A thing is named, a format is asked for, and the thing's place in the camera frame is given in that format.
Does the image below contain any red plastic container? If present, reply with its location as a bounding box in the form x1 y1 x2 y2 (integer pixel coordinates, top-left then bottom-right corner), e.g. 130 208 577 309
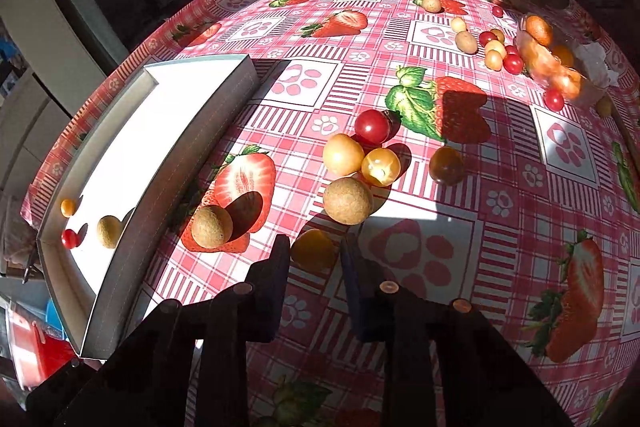
6 304 77 390

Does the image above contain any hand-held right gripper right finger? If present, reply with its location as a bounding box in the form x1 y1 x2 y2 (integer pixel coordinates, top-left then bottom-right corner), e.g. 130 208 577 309
341 234 577 427

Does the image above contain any clear plastic bag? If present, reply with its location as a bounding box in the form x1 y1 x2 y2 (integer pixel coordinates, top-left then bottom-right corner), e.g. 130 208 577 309
515 14 609 108

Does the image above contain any strawberry print checked tablecloth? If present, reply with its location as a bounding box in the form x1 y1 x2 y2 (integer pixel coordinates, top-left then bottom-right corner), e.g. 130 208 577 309
20 0 640 427

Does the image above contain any orange kumquat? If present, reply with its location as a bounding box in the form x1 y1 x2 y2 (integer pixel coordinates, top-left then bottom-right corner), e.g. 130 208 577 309
525 15 554 47

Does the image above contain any white cardboard box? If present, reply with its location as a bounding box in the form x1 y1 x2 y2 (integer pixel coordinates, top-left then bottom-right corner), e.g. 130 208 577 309
36 53 260 360

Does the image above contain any dark cherry tomato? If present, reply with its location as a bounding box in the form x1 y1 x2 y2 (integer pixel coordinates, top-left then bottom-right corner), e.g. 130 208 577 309
428 147 465 186

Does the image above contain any crumpled white paper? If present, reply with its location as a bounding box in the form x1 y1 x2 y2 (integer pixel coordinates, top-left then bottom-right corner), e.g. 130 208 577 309
572 41 621 88

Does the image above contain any blue plastic item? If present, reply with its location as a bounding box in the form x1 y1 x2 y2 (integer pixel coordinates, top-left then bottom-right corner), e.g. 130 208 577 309
45 298 67 340

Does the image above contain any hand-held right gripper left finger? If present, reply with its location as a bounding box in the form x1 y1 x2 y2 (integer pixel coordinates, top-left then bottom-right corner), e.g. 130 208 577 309
25 234 292 427

